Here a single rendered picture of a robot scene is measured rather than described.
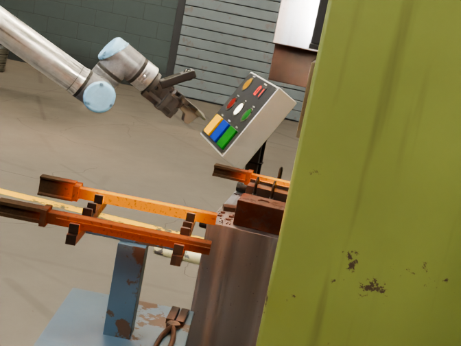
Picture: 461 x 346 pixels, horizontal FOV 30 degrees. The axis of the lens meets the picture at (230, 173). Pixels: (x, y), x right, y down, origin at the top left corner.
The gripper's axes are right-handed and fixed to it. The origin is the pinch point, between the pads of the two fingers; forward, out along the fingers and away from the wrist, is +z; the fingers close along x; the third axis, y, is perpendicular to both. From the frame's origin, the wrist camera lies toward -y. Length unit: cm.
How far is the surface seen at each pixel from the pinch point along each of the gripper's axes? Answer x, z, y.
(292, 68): 56, -6, -24
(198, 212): 79, -10, 16
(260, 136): 7.0, 16.5, -6.4
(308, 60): 57, -5, -28
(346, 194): 102, 4, -8
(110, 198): 74, -26, 26
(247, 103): -7.2, 11.0, -12.0
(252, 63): -726, 220, -71
